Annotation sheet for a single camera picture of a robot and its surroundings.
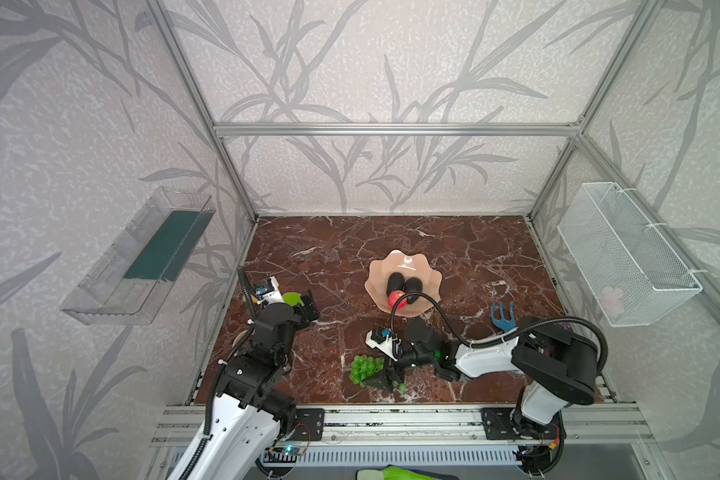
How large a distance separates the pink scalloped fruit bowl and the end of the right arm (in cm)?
20

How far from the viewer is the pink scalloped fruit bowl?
95 centimetres

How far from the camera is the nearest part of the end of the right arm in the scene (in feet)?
2.16
